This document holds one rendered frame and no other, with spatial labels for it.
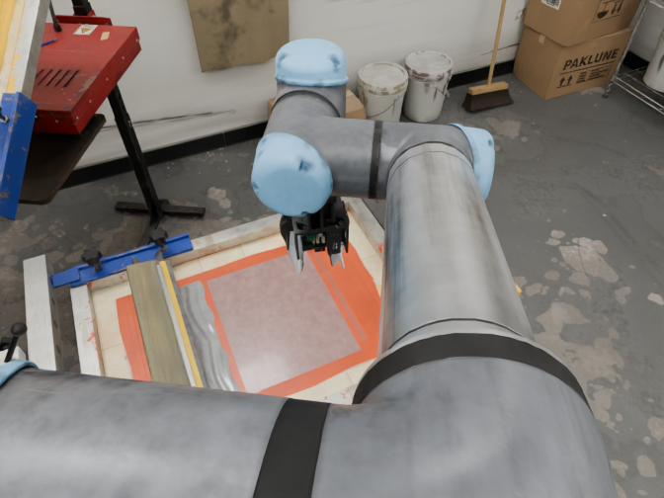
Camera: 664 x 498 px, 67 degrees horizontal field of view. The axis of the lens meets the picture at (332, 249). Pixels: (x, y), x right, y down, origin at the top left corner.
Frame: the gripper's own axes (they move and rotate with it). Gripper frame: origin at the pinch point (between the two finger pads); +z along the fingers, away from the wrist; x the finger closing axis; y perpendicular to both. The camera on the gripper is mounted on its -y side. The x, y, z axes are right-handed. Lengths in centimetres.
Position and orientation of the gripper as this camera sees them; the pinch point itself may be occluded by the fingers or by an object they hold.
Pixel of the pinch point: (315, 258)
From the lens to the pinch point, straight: 79.5
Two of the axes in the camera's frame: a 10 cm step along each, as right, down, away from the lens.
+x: 9.8, -1.4, 1.2
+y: 1.8, 7.3, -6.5
